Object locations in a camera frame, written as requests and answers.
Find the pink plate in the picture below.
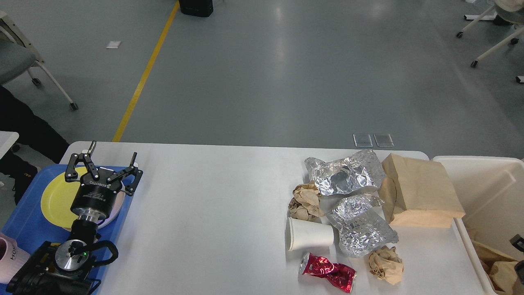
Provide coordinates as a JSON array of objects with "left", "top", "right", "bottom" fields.
[{"left": 98, "top": 191, "right": 126, "bottom": 229}]

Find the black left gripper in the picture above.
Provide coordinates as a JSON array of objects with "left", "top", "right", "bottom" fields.
[{"left": 64, "top": 141, "right": 143, "bottom": 220}]

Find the small crumpled brown paper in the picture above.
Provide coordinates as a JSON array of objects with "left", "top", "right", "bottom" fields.
[{"left": 368, "top": 246, "right": 404, "bottom": 285}]

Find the brown paper bag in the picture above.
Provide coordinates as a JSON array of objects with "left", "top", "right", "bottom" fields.
[
  {"left": 378, "top": 153, "right": 465, "bottom": 228},
  {"left": 472, "top": 241, "right": 524, "bottom": 295}
]

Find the grey office chair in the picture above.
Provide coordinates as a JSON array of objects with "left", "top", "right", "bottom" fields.
[{"left": 0, "top": 11, "right": 79, "bottom": 111}]

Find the white paper cup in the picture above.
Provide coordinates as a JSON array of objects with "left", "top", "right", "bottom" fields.
[{"left": 286, "top": 217, "right": 334, "bottom": 251}]

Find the beige plastic bin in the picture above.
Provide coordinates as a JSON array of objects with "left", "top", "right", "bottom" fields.
[{"left": 434, "top": 156, "right": 524, "bottom": 295}]

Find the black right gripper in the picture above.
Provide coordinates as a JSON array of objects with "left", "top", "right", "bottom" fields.
[{"left": 510, "top": 234, "right": 524, "bottom": 295}]

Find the crushed red can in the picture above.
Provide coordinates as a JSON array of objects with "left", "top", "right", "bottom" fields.
[{"left": 299, "top": 252, "right": 356, "bottom": 293}]

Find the crumpled aluminium foil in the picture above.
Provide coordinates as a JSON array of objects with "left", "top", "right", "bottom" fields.
[
  {"left": 325, "top": 193, "right": 399, "bottom": 258},
  {"left": 304, "top": 149, "right": 387, "bottom": 196}
]

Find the pink mug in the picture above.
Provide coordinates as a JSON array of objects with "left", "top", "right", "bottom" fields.
[{"left": 0, "top": 233, "right": 31, "bottom": 284}]

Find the left floor socket plate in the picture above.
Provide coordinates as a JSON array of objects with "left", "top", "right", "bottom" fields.
[{"left": 352, "top": 133, "right": 374, "bottom": 148}]

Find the white side table corner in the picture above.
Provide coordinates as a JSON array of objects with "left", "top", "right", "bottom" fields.
[{"left": 0, "top": 131, "right": 19, "bottom": 158}]

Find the black box on floor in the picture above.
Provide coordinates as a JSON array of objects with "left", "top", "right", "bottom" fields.
[{"left": 178, "top": 0, "right": 214, "bottom": 18}]

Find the right floor socket plate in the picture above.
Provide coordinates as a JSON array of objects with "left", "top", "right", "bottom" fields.
[{"left": 373, "top": 133, "right": 395, "bottom": 148}]

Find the person in dark clothes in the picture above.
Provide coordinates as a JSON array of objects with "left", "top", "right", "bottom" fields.
[{"left": 0, "top": 86, "right": 70, "bottom": 204}]

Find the lower crumpled aluminium foil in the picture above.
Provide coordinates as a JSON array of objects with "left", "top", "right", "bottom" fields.
[{"left": 325, "top": 193, "right": 399, "bottom": 258}]

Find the crumpled brown paper ball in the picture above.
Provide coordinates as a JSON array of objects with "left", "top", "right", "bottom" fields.
[{"left": 288, "top": 182, "right": 325, "bottom": 222}]

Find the yellow plastic plate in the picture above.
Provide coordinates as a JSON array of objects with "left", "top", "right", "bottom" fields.
[{"left": 41, "top": 165, "right": 80, "bottom": 231}]

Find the floor socket plate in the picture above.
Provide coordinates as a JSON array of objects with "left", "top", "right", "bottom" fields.
[
  {"left": 352, "top": 133, "right": 374, "bottom": 148},
  {"left": 373, "top": 133, "right": 395, "bottom": 148}
]

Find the upper crumpled aluminium foil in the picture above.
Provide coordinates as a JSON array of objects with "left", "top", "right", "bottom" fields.
[{"left": 304, "top": 149, "right": 387, "bottom": 196}]

